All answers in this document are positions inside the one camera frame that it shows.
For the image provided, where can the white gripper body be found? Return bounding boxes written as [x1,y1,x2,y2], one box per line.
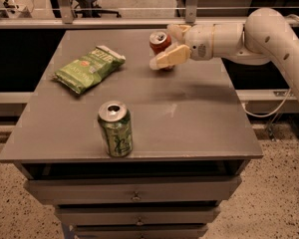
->
[184,25,214,61]

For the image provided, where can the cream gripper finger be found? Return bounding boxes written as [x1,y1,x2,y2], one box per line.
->
[149,44,190,70]
[166,24,190,42]

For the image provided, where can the red coke can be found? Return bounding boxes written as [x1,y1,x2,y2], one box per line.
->
[149,30,172,71]

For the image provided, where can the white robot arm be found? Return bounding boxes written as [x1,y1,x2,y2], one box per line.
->
[149,8,299,103]

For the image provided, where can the green soda can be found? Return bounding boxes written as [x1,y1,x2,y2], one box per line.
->
[98,101,133,157]

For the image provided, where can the grey drawer cabinet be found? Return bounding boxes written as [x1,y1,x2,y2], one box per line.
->
[0,28,264,239]

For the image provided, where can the green chip bag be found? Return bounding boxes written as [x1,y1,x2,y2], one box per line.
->
[54,46,126,95]

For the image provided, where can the grey metal railing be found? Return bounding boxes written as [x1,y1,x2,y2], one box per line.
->
[0,0,299,30]

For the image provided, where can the grey top drawer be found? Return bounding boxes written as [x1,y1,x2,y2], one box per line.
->
[24,176,241,205]

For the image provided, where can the grey drawer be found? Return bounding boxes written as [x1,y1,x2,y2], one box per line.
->
[24,176,241,205]
[56,206,220,226]
[75,224,208,239]

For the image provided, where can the grey middle drawer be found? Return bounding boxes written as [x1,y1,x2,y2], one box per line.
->
[56,206,220,226]

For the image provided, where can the grey bottom drawer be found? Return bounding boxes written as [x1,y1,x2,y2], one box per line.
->
[75,224,208,239]

